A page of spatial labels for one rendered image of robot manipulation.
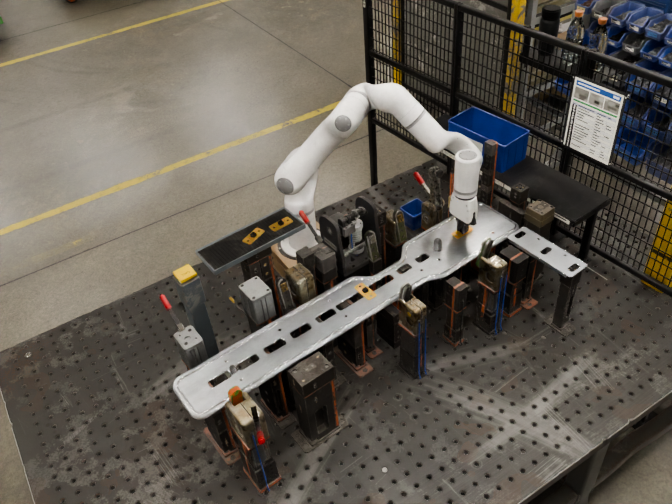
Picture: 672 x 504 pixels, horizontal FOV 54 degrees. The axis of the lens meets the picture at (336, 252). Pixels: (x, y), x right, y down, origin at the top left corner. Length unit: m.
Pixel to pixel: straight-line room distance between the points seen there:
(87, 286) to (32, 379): 1.48
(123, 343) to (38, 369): 0.32
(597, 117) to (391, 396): 1.26
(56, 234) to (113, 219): 0.37
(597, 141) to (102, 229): 3.12
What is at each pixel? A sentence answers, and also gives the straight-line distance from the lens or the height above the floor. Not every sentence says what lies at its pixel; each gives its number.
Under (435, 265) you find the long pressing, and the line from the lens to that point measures 2.36.
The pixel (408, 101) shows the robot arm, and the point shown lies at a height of 1.54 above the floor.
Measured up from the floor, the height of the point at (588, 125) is 1.28.
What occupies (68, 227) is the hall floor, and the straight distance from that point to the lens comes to 4.68.
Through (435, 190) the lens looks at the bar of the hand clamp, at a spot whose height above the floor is 1.12.
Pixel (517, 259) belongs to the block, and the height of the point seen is 0.98.
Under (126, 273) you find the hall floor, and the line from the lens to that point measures 4.14.
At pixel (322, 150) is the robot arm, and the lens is 2.40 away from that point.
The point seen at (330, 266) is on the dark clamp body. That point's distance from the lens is 2.33.
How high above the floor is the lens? 2.60
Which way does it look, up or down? 41 degrees down
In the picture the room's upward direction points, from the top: 6 degrees counter-clockwise
